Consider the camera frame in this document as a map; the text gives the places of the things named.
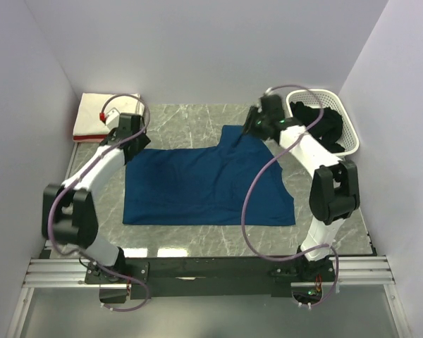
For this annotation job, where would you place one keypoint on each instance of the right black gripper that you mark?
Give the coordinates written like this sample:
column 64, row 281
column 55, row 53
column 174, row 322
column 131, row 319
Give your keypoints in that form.
column 251, row 117

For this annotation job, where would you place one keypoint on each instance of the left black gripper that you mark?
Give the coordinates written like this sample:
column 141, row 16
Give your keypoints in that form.
column 143, row 141

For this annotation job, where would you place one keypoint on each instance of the blue t-shirt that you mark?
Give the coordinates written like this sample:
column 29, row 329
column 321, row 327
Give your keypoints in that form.
column 204, row 186

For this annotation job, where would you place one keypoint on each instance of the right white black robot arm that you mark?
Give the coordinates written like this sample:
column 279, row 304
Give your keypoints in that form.
column 334, row 193

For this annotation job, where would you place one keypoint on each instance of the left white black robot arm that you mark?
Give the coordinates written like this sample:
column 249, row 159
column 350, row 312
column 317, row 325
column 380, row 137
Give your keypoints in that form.
column 69, row 217

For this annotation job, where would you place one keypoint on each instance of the folded white t-shirt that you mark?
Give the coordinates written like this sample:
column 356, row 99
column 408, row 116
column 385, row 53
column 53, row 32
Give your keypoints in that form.
column 91, row 105

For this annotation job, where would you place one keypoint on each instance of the folded red t-shirt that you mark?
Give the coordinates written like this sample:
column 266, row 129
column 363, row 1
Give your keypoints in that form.
column 94, row 138

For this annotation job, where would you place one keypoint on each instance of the black clothes in basket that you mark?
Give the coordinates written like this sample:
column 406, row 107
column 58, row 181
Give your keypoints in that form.
column 327, row 131

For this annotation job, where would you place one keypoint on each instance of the white plastic laundry basket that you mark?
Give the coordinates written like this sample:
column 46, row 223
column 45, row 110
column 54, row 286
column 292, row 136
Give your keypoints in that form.
column 317, row 98

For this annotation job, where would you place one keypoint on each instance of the black base beam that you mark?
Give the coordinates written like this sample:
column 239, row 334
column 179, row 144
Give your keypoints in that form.
column 218, row 276

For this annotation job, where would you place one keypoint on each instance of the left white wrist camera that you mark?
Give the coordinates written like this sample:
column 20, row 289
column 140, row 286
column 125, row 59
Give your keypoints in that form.
column 111, row 118

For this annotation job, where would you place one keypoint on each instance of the aluminium rail frame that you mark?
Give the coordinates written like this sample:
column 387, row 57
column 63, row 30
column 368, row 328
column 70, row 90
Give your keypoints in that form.
column 68, row 273

